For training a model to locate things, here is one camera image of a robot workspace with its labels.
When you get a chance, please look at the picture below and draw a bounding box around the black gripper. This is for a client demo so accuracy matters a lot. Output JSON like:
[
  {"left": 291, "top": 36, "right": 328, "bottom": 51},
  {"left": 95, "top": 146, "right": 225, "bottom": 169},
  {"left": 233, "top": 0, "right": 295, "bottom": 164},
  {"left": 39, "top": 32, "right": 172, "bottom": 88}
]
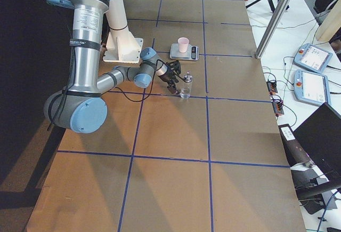
[{"left": 158, "top": 60, "right": 186, "bottom": 94}]

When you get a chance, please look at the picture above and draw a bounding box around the clear glass sauce bottle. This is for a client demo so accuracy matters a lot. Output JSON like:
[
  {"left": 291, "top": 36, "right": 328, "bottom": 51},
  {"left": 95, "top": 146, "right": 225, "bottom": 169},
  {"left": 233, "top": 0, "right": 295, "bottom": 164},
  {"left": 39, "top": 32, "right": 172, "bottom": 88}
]
[{"left": 180, "top": 71, "right": 193, "bottom": 99}]

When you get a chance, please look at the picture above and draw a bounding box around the pink plastic cup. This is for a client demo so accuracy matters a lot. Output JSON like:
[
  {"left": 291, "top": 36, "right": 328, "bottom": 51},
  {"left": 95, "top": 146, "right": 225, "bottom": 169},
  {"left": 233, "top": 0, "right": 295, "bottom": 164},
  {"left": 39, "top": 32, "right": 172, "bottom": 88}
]
[{"left": 177, "top": 37, "right": 189, "bottom": 53}]

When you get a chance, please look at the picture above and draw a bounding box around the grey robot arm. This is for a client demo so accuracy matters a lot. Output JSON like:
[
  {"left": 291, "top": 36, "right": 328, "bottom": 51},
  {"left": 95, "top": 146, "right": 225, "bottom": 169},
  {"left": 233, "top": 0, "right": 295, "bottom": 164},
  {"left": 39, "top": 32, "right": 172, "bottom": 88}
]
[{"left": 44, "top": 0, "right": 181, "bottom": 133}]

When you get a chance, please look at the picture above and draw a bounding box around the silver digital kitchen scale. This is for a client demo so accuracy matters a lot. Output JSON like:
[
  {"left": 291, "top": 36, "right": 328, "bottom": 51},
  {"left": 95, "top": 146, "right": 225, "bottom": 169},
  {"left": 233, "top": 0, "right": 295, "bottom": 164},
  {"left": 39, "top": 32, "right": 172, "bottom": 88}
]
[{"left": 169, "top": 43, "right": 199, "bottom": 61}]

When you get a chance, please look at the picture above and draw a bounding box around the far orange black connector box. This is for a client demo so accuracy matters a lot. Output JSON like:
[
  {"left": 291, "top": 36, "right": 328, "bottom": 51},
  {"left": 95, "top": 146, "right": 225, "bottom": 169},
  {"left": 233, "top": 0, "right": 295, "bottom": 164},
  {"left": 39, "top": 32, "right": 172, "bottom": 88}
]
[{"left": 266, "top": 81, "right": 278, "bottom": 95}]

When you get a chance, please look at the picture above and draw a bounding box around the orange black connector box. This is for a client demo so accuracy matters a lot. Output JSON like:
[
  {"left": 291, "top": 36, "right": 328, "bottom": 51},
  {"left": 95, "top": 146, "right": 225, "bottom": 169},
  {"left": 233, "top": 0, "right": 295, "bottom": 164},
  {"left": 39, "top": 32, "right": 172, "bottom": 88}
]
[
  {"left": 266, "top": 81, "right": 278, "bottom": 95},
  {"left": 272, "top": 100, "right": 284, "bottom": 117}
]

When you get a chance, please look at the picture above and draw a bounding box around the near orange black connector box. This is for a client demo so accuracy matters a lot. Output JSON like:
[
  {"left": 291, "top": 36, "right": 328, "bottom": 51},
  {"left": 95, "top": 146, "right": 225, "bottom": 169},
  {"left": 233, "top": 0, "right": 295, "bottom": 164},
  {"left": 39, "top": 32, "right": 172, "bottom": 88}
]
[{"left": 272, "top": 100, "right": 284, "bottom": 117}]

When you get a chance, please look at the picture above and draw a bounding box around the near blue teach pendant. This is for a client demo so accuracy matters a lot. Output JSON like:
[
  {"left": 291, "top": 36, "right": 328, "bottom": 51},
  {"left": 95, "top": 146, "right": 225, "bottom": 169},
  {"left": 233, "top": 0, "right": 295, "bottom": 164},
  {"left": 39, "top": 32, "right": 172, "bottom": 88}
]
[{"left": 294, "top": 69, "right": 331, "bottom": 106}]

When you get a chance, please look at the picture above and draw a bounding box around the blue teach pendant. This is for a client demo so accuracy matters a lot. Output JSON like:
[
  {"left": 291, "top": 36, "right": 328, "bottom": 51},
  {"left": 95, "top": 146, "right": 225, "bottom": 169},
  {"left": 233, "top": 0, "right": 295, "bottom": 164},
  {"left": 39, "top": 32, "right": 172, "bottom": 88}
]
[
  {"left": 293, "top": 43, "right": 332, "bottom": 74},
  {"left": 294, "top": 69, "right": 331, "bottom": 106}
]

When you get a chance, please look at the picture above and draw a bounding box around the far blue teach pendant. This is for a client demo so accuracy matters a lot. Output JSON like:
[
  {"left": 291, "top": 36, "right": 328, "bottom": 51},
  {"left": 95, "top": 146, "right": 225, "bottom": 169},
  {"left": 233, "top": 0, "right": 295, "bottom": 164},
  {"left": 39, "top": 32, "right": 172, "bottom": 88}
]
[{"left": 293, "top": 43, "right": 332, "bottom": 74}]

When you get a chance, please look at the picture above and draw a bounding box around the dark box with white label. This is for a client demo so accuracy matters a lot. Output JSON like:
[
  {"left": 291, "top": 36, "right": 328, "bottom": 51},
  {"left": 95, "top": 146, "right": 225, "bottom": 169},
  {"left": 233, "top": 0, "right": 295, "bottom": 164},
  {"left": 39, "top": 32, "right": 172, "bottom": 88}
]
[{"left": 278, "top": 124, "right": 315, "bottom": 168}]

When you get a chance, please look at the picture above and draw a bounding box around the black monitor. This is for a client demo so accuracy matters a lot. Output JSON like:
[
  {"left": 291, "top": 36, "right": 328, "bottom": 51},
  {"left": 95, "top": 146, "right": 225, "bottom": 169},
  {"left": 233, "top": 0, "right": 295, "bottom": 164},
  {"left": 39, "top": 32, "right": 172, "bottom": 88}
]
[{"left": 294, "top": 102, "right": 340, "bottom": 180}]

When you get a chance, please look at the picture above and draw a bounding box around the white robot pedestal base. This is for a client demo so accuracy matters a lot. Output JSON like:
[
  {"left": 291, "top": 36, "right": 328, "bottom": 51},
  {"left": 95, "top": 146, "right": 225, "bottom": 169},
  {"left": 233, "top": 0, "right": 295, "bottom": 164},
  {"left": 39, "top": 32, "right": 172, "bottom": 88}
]
[{"left": 103, "top": 0, "right": 143, "bottom": 63}]

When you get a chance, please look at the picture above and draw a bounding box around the aluminium frame post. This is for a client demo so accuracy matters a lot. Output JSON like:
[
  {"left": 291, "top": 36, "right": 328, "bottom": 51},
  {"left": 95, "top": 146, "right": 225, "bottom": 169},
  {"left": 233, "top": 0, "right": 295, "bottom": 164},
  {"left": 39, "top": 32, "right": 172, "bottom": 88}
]
[{"left": 255, "top": 0, "right": 290, "bottom": 59}]

